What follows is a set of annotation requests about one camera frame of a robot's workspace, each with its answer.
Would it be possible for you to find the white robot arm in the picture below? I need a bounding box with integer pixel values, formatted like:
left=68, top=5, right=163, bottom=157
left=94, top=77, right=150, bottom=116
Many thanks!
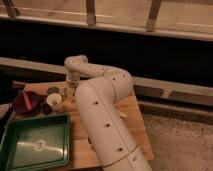
left=64, top=55, right=153, bottom=171

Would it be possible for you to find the white plastic cup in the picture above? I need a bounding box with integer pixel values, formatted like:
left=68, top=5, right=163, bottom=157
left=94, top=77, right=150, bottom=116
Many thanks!
left=46, top=93, right=63, bottom=112

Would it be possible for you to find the grey round lid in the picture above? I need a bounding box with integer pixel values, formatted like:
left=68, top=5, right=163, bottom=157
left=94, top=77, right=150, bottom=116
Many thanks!
left=47, top=86, right=59, bottom=95

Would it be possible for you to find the dark grape bunch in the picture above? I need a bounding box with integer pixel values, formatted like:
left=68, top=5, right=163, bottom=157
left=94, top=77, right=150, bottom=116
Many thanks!
left=39, top=95, right=52, bottom=115

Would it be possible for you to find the dark red bowl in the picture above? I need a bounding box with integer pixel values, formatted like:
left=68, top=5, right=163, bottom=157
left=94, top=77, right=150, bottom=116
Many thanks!
left=12, top=91, right=40, bottom=114

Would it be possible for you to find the yellow banana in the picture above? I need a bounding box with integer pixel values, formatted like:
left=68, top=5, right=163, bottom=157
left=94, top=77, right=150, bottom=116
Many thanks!
left=118, top=111, right=127, bottom=118

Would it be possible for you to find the green plastic tray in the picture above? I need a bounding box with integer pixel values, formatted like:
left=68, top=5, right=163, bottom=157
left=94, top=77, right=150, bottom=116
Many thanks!
left=0, top=113, right=70, bottom=171

